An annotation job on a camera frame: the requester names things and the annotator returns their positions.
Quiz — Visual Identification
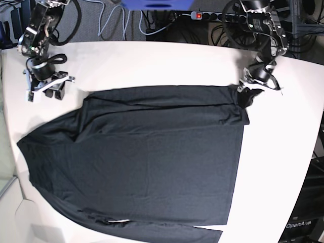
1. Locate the black power strip red switch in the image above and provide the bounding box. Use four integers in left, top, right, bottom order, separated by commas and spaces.
189, 11, 247, 24

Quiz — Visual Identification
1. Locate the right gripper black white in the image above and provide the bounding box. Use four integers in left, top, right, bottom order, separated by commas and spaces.
24, 57, 75, 100

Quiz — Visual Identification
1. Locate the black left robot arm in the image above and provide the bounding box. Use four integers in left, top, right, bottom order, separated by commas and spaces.
222, 1, 290, 108

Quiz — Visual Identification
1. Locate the black OpenArm labelled case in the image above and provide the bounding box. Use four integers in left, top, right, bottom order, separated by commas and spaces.
279, 157, 323, 242

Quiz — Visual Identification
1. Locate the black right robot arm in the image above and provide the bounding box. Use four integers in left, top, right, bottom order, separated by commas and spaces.
18, 1, 82, 102

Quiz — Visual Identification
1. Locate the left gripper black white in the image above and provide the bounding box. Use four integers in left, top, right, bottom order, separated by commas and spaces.
237, 60, 281, 108

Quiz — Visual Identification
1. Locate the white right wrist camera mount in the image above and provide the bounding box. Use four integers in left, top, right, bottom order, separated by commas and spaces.
25, 90, 37, 102

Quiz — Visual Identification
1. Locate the light blue cable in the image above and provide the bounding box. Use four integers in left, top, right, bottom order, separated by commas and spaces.
98, 0, 132, 41

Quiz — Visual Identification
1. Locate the blue plastic bin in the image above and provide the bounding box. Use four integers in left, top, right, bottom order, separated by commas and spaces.
121, 0, 194, 11

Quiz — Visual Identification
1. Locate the dark navy long-sleeve T-shirt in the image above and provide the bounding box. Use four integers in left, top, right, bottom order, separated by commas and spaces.
17, 86, 250, 242

